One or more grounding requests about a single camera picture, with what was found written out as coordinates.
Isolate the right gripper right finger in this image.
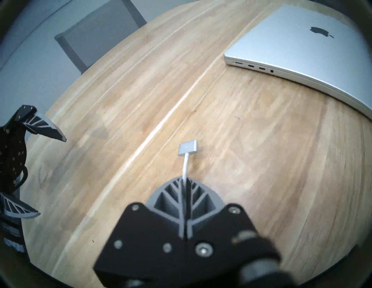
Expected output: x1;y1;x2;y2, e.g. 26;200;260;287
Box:
186;178;260;288

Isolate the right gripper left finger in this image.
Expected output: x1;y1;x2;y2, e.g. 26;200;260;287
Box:
93;177;187;288

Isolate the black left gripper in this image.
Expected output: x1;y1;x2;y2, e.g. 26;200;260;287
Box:
0;105;67;219

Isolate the white MagSafe charging cable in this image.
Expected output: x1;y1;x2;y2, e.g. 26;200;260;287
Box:
178;140;198;186

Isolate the silver MacBook laptop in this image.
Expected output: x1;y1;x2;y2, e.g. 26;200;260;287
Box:
223;3;372;120

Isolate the armless grey mesh chair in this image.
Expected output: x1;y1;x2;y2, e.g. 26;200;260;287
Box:
54;0;148;74

